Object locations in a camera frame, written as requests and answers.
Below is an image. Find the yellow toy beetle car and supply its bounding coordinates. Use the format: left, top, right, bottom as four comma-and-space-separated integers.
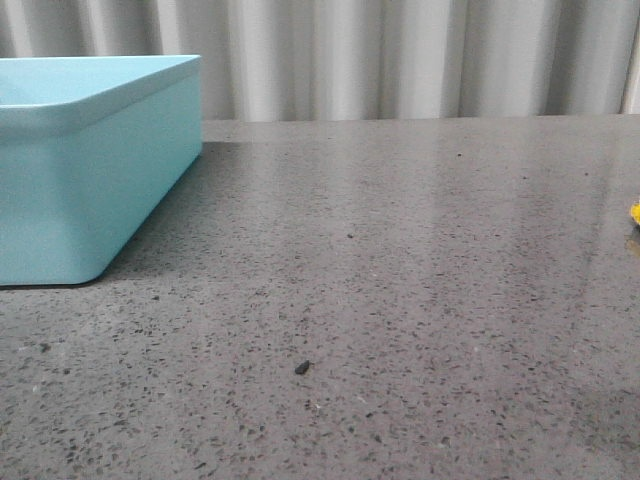
629, 199, 640, 227

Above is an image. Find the light blue plastic box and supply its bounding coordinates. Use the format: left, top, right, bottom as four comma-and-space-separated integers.
1, 55, 202, 286

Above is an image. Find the small black debris piece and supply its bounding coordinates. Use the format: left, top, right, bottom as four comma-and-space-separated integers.
294, 360, 311, 375

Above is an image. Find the white pleated curtain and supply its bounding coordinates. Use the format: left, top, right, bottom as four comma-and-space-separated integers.
1, 1, 639, 121

